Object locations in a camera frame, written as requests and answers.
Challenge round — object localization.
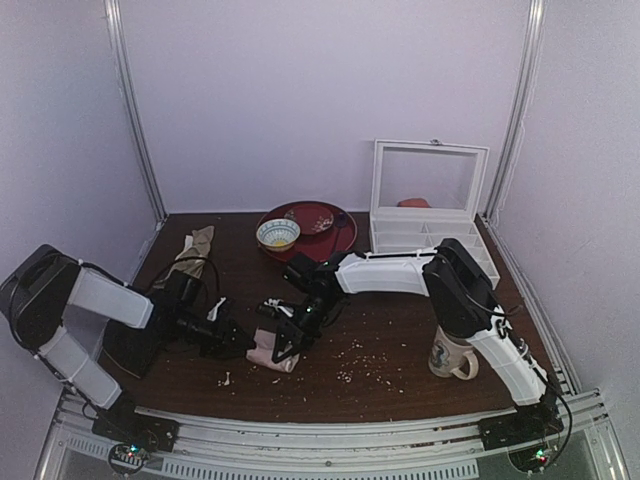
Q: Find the red object behind box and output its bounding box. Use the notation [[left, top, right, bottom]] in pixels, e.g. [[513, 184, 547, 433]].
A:
[[397, 198, 430, 208]]

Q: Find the white compartment box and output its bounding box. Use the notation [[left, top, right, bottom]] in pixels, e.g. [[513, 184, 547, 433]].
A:
[[369, 139, 500, 286]]

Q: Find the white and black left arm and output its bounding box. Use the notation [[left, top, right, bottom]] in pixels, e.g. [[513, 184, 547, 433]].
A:
[[1, 244, 255, 412]]

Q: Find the pink and cream underwear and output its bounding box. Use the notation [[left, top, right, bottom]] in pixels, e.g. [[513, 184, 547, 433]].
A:
[[246, 328, 300, 374]]

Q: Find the left aluminium frame post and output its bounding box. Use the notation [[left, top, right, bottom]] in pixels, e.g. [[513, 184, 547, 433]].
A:
[[103, 0, 168, 223]]

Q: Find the yellow and blue patterned bowl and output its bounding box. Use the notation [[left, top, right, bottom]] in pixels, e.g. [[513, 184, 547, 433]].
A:
[[256, 218, 301, 252]]

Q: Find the beige mug with blue design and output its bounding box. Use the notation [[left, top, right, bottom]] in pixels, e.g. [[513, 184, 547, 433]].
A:
[[428, 326, 479, 381]]

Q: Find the aluminium front rail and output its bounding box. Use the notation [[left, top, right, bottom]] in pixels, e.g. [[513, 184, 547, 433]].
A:
[[34, 387, 631, 480]]

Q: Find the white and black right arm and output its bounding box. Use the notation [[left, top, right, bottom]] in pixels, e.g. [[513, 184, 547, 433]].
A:
[[256, 238, 562, 427]]

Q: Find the right aluminium frame post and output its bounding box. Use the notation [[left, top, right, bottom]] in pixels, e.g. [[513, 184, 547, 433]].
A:
[[485, 0, 547, 224]]

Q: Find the small red floral dish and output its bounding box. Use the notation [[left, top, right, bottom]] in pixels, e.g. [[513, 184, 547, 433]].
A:
[[284, 205, 334, 236]]

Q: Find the black striped garment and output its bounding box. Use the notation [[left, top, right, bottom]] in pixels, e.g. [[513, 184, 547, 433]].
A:
[[102, 320, 164, 379]]

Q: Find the beige crumpled cloth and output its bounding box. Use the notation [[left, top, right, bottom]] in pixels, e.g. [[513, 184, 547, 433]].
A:
[[169, 225, 215, 278]]

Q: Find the purple spoon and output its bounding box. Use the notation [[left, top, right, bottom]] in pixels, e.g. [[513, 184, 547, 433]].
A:
[[330, 212, 349, 254]]

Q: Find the aluminium frame post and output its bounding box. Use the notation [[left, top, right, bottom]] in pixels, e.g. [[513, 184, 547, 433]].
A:
[[103, 0, 168, 223], [485, 0, 547, 224]]

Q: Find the red round lacquer tray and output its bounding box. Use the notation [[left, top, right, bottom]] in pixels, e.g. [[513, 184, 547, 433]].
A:
[[255, 201, 358, 262]]

